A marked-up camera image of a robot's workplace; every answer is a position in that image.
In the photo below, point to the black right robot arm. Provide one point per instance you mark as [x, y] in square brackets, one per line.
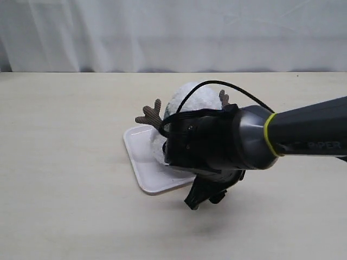
[219, 146]

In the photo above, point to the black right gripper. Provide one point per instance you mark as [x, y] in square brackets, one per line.
[212, 189]

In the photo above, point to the white rectangular plastic tray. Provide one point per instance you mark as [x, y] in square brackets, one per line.
[152, 175]

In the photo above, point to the green fleece scarf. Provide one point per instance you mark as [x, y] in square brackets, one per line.
[168, 111]

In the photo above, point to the white plush snowman toy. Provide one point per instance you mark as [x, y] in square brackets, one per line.
[204, 97]

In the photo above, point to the white backdrop curtain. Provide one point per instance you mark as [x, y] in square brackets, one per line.
[173, 36]

